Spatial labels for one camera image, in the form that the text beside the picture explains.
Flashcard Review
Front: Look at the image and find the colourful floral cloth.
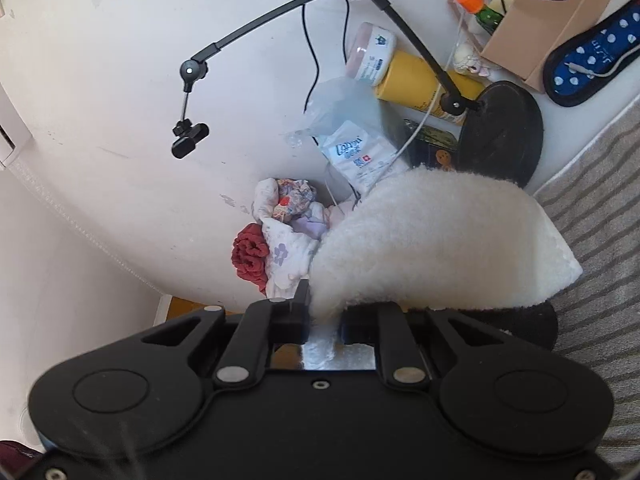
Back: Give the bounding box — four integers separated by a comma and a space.
274, 177, 318, 221

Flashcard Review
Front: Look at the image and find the white and pink cream jar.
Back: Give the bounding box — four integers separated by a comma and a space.
346, 22, 398, 86

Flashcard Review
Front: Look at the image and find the yellow cylinder can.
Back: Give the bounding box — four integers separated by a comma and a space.
374, 50, 486, 126

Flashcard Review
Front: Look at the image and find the black gooseneck stand with base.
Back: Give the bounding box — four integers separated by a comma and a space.
171, 0, 544, 188

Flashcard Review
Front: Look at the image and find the black tin with orange print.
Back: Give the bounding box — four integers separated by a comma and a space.
402, 119, 463, 171

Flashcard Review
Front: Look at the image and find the clear plastic bag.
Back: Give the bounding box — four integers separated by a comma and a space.
284, 76, 386, 148

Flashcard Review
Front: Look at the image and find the brown wooden furniture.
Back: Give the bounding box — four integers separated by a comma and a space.
165, 296, 246, 318

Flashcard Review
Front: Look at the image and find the white cloth with purple flowers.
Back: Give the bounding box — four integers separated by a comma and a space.
260, 217, 321, 301

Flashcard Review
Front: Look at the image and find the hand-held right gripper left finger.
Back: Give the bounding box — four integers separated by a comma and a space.
141, 280, 311, 391

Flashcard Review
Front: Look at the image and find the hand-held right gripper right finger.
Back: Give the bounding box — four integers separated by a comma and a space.
339, 300, 503, 391

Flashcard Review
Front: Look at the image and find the lilac cloth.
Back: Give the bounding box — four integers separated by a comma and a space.
292, 200, 333, 238

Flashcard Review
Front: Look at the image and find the small white figurine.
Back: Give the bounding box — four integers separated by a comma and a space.
452, 42, 493, 78

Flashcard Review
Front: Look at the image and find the red cloth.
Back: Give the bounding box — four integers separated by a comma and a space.
231, 224, 271, 297

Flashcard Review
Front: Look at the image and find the grey striped blanket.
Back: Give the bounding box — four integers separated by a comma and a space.
535, 107, 640, 466

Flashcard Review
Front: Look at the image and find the white wipes packet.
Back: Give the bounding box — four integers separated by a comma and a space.
320, 120, 411, 196

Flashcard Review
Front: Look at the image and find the beige cardboard box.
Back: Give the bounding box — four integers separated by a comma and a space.
480, 0, 623, 93

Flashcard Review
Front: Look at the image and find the white cable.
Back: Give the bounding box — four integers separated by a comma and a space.
322, 15, 468, 201

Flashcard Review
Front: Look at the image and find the green bottle with orange cap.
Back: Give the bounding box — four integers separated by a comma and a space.
457, 0, 503, 36

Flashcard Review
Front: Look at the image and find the blue dotted slipper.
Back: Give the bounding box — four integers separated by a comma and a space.
542, 0, 640, 107

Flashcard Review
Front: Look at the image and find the white fluffy cloth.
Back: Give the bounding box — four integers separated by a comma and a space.
302, 166, 583, 368

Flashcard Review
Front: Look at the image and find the thin dark cable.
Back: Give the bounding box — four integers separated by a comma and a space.
300, 0, 353, 113

